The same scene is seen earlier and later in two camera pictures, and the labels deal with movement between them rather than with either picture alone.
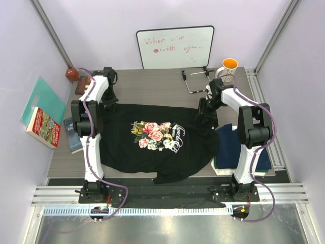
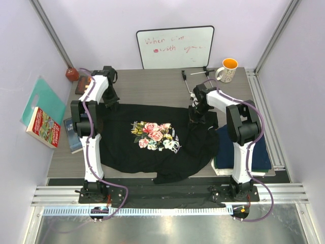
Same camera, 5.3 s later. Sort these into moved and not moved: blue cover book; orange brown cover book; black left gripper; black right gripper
Moved: black right gripper
Not moved: blue cover book; orange brown cover book; black left gripper
